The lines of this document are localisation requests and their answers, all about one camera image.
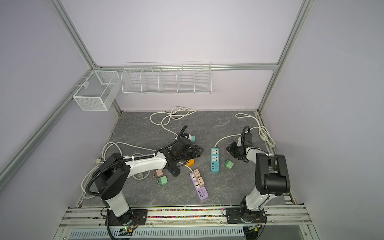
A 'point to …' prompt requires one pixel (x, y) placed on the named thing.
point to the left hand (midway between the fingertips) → (201, 152)
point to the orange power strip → (190, 162)
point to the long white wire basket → (166, 78)
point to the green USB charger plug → (163, 180)
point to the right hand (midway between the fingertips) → (229, 149)
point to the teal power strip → (215, 160)
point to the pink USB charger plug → (159, 173)
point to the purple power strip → (201, 191)
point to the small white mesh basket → (99, 91)
